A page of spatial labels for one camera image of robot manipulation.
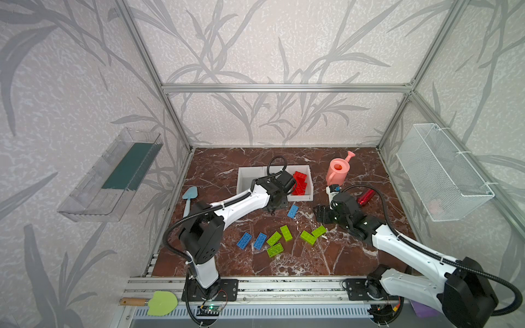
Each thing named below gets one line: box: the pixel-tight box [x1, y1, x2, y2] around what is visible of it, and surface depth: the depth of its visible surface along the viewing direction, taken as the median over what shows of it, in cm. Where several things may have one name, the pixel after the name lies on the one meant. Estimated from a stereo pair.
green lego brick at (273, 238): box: [265, 230, 282, 247], surface depth 88 cm
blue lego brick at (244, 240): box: [236, 232, 253, 251], surface depth 86 cm
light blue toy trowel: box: [181, 185, 199, 218], surface depth 101 cm
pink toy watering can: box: [326, 150, 357, 186], surface depth 100 cm
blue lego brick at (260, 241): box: [252, 232, 268, 251], surface depth 86 cm
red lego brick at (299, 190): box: [290, 184, 307, 196], surface depth 100 cm
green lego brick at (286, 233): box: [279, 224, 293, 242], surface depth 88 cm
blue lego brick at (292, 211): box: [287, 204, 300, 219], surface depth 96 cm
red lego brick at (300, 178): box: [293, 170, 308, 186], surface depth 104 cm
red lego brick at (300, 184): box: [292, 176, 308, 193], surface depth 103 cm
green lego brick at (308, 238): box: [300, 230, 317, 246], surface depth 87 cm
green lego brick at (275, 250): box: [266, 242, 284, 258], surface depth 84 cm
